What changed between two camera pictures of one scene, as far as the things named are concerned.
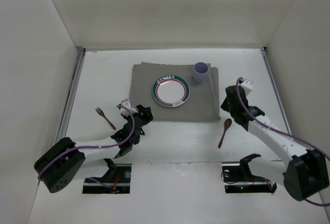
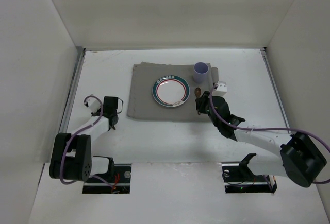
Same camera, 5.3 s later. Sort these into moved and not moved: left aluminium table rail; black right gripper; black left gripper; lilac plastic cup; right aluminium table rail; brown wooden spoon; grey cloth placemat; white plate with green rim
Moved: black right gripper; black left gripper; brown wooden spoon
Not moved: white plate with green rim; left aluminium table rail; grey cloth placemat; right aluminium table rail; lilac plastic cup
